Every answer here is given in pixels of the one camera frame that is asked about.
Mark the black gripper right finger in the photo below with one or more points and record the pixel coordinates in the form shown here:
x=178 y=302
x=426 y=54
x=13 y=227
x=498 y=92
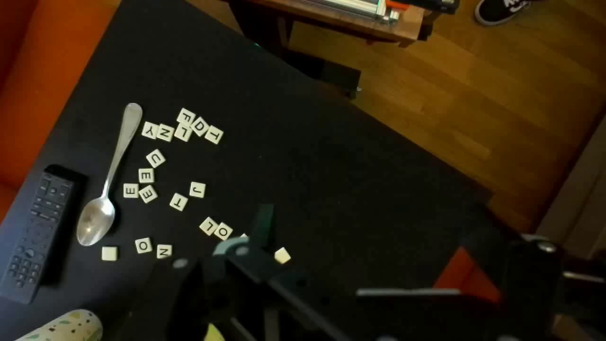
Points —
x=532 y=297

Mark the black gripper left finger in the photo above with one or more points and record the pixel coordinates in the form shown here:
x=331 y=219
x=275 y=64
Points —
x=189 y=304

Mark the black remote control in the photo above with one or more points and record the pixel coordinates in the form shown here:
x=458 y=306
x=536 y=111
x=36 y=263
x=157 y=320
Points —
x=38 y=234

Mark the yellow plastic object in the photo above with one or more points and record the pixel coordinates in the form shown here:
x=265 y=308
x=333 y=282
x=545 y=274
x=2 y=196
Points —
x=212 y=335

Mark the cream letter tile N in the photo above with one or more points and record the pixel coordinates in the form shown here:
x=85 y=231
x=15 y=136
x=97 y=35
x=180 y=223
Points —
x=165 y=132
x=163 y=251

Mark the cream letter tile O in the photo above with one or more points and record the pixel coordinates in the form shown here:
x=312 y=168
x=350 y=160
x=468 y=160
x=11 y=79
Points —
x=222 y=232
x=142 y=246

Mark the cream letter tile L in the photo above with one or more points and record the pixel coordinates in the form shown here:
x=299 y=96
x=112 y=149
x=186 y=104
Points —
x=206 y=227

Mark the blank cream tile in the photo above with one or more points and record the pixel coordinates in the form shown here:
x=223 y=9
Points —
x=108 y=255

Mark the cream letter tile E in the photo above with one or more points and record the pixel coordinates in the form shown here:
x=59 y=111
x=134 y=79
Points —
x=148 y=195
x=146 y=176
x=131 y=191

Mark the silver metal spoon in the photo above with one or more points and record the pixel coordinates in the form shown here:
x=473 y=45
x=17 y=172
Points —
x=95 y=221

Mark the white dotted paper cup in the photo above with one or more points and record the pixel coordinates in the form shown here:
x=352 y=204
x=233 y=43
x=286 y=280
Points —
x=62 y=327

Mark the cream letter tile U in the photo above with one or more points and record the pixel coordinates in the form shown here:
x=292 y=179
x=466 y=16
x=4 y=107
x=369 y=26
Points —
x=155 y=159

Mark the cream letter tile Y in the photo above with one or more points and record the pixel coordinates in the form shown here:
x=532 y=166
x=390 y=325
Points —
x=150 y=130

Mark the black side table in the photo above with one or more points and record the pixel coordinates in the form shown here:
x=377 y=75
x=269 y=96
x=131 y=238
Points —
x=328 y=164

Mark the orange sofa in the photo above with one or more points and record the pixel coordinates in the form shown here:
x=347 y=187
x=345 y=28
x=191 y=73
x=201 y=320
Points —
x=44 y=77

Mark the black sneaker white logo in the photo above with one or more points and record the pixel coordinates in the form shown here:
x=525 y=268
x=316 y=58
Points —
x=498 y=13

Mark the brown wooden low table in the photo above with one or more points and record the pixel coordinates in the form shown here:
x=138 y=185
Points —
x=328 y=20

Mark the stacked books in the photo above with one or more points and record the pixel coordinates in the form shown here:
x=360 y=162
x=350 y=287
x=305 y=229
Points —
x=365 y=7

